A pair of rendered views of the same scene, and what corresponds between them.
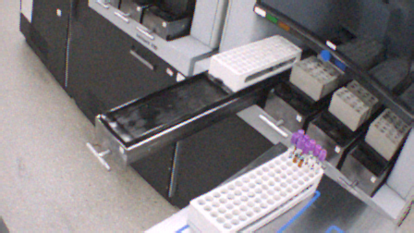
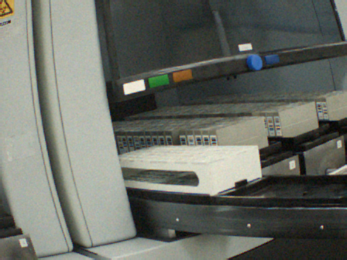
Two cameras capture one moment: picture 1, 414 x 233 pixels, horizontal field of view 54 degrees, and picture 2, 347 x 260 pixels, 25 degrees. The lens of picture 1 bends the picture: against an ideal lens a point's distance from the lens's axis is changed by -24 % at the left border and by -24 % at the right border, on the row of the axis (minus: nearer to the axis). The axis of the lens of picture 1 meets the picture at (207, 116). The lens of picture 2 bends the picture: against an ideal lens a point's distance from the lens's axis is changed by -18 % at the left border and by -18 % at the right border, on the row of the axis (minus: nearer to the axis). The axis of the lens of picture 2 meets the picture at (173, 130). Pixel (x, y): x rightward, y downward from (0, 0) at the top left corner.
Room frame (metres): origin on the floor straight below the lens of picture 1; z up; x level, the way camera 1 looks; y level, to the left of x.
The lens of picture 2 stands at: (0.78, 1.24, 1.06)
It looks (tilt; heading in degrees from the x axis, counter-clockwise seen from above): 6 degrees down; 288
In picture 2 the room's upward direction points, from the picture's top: 11 degrees counter-clockwise
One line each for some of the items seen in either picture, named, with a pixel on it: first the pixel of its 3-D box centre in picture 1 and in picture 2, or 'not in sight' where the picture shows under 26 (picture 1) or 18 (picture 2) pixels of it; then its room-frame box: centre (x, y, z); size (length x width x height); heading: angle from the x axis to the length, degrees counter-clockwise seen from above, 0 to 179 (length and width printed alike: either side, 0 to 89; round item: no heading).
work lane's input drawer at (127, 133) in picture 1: (209, 96); (254, 208); (1.09, 0.00, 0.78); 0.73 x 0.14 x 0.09; 141
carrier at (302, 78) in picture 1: (308, 81); (240, 140); (1.16, -0.25, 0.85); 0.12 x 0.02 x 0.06; 51
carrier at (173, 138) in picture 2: (330, 70); (196, 140); (1.27, -0.34, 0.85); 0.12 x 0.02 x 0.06; 51
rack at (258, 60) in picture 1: (259, 61); (181, 172); (1.23, -0.11, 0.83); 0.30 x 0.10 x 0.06; 141
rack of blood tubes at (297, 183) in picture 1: (261, 197); not in sight; (0.70, -0.14, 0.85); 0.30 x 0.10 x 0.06; 137
